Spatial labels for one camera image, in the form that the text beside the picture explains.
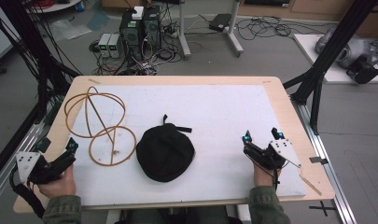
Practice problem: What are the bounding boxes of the clear plastic sheet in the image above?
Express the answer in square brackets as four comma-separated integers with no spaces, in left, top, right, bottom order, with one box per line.
[49,18,93,42]

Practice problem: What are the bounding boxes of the black device on platform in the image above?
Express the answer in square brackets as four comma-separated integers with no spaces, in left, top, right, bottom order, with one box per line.
[345,55,378,85]

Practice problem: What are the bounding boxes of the white platform board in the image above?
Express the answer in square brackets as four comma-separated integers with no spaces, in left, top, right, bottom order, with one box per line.
[293,33,378,85]

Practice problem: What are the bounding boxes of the person's left hand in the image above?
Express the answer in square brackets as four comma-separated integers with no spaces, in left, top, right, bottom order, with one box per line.
[37,164,77,200]

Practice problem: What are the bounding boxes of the person's right hand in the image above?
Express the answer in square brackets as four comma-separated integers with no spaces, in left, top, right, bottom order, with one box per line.
[253,161,283,188]

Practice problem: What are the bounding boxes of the black metal frame strut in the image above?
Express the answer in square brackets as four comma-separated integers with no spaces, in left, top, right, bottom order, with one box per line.
[0,0,80,185]
[282,0,378,135]

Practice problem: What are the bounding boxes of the grey bench power supply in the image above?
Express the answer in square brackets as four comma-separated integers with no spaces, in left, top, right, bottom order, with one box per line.
[107,33,124,59]
[97,33,112,59]

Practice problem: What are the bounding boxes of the white foam board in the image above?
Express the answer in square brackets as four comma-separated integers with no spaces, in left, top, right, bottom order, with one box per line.
[66,84,308,207]

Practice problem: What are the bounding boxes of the thin wooden strip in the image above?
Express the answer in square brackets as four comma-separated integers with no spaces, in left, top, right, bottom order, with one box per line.
[299,174,323,197]

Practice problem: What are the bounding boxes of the thick black sleeved cable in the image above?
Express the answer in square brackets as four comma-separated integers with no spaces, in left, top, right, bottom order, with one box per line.
[8,164,47,219]

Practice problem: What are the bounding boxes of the tangle of black floor cables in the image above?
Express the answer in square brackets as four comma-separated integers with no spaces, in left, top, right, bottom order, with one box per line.
[235,15,330,42]

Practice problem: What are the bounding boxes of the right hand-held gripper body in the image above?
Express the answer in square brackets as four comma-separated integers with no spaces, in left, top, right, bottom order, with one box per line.
[243,138,303,171]

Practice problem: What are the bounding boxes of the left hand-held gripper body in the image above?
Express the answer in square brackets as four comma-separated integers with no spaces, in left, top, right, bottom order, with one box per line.
[15,150,77,186]

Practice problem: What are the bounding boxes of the small white box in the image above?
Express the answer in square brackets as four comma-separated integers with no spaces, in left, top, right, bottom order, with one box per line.
[132,6,145,21]

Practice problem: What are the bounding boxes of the grey tape piece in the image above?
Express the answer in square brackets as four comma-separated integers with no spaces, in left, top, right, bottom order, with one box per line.
[309,156,329,166]

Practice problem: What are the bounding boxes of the flat black box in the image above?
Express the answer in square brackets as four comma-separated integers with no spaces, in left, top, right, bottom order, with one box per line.
[208,12,233,33]

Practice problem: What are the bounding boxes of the wooden hoop hat stand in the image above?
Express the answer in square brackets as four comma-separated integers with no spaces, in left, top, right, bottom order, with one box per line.
[63,85,138,167]

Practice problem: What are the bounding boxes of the aluminium rail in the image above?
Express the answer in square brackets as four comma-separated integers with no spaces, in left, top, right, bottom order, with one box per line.
[292,102,358,224]
[0,119,52,208]

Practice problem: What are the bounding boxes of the grey desk leg frame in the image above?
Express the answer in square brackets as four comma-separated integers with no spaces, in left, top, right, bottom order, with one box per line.
[176,0,245,61]

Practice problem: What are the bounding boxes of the tangle of cables near computers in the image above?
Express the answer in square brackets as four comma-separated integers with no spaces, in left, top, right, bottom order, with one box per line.
[89,18,185,77]

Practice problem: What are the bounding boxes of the silver rounded machine shell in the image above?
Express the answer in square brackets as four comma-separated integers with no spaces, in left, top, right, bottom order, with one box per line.
[315,27,378,70]

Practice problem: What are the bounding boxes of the black hat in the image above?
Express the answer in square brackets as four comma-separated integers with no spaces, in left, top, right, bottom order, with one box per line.
[135,114,196,184]

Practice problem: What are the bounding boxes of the person's legs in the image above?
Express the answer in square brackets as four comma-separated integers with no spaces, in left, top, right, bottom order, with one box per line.
[115,205,245,224]

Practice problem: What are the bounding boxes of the black computer tower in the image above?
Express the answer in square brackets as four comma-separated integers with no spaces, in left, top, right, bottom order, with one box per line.
[142,5,163,52]
[119,8,145,61]

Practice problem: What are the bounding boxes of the thin black cable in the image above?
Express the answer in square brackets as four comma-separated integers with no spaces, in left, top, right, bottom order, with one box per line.
[253,157,290,191]

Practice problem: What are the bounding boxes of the black tape cross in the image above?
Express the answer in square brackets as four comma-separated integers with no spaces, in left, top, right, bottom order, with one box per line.
[308,200,337,217]

